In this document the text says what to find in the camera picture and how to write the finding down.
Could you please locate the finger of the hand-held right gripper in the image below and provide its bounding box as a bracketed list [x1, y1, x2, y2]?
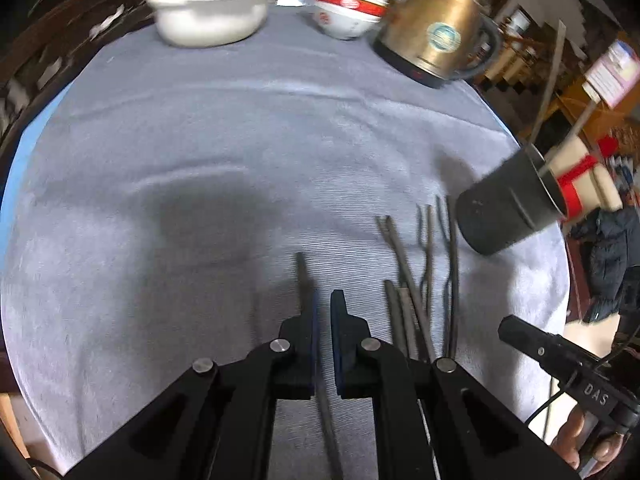
[497, 315, 566, 376]

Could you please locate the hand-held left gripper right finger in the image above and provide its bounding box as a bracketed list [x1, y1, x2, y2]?
[331, 289, 576, 480]

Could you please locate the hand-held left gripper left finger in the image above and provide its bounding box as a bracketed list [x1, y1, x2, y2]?
[65, 287, 321, 480]

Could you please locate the dark metal chopstick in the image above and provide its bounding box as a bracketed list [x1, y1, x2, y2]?
[397, 286, 420, 360]
[531, 20, 566, 144]
[416, 202, 437, 361]
[376, 215, 438, 363]
[540, 100, 599, 176]
[436, 195, 461, 358]
[383, 280, 408, 358]
[295, 251, 347, 480]

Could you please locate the black utensil cup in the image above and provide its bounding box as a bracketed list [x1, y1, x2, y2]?
[455, 145, 569, 256]

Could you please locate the person's right hand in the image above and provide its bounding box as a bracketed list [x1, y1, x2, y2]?
[552, 404, 632, 479]

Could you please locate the dark jacket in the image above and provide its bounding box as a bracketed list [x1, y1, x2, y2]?
[571, 204, 640, 325]

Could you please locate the cream object with red band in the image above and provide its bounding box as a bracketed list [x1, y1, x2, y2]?
[544, 135, 626, 222]

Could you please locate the grey table cloth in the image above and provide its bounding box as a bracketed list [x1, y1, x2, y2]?
[0, 0, 571, 476]

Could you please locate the wooden staircase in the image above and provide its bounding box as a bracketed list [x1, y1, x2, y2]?
[472, 0, 640, 171]

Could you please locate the white pink paper sign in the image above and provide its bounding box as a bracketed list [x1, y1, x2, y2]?
[581, 41, 640, 109]

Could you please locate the bronze electric kettle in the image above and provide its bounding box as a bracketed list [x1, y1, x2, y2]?
[372, 0, 503, 90]

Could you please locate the white enamel pot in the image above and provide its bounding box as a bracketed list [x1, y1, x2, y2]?
[147, 0, 283, 48]

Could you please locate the blue table cloth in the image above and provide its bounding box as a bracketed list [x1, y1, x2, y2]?
[0, 87, 71, 221]

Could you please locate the thin black cable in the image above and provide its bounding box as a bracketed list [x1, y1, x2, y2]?
[524, 379, 570, 442]

